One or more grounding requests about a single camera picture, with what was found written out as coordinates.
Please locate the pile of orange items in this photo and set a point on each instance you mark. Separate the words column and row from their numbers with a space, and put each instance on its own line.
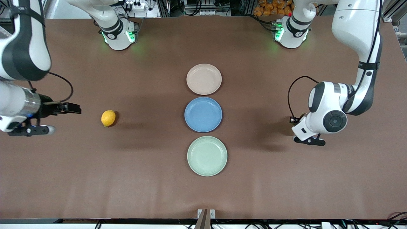
column 270, row 7

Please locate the pale green plate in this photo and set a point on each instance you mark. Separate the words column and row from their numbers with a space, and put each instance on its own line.
column 206, row 156

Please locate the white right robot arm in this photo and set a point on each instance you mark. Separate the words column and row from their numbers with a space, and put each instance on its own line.
column 22, row 47

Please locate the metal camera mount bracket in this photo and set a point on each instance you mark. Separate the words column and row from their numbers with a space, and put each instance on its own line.
column 206, row 218

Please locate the white power strip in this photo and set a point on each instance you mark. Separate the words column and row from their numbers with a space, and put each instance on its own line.
column 137, row 5

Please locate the yellow lemon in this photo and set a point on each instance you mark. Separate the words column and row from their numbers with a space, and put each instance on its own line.
column 108, row 118

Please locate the blue plate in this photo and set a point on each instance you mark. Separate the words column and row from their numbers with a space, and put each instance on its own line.
column 203, row 114

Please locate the beige plate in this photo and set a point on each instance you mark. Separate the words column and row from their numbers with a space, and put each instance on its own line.
column 203, row 79

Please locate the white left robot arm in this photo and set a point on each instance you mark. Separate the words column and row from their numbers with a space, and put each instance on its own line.
column 356, row 28

